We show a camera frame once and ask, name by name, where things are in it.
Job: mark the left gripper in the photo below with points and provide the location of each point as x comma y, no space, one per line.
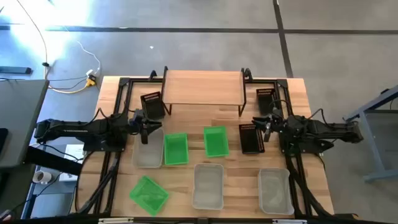
138,123

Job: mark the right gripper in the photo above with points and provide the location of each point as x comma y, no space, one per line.
276,122

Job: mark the black slotted plastic basket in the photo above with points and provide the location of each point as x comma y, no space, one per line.
153,107
265,99
251,140

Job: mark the green slotted plastic basket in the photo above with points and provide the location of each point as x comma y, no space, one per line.
216,141
176,149
148,195

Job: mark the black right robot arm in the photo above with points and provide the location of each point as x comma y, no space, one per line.
326,129

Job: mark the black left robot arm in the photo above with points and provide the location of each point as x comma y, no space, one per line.
77,130

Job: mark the wooden shelf with black legs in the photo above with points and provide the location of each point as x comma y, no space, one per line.
202,87

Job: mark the black clamp hook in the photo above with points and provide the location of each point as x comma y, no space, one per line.
247,74
152,75

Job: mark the white power adapter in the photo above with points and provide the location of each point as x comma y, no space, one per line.
90,73

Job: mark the white box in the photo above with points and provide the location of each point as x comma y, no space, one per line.
73,152

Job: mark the black desk beam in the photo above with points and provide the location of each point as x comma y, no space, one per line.
53,160

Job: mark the white cup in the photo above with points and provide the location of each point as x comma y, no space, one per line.
42,177

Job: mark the grey desk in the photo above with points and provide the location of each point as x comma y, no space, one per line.
18,118

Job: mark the black floor bar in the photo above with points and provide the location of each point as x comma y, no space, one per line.
15,70

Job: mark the black flat device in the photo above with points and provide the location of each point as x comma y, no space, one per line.
2,140

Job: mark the black aluminium rig frame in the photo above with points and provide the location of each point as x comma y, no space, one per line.
171,221

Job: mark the blue-grey metal table frame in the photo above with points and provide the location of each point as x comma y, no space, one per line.
381,175

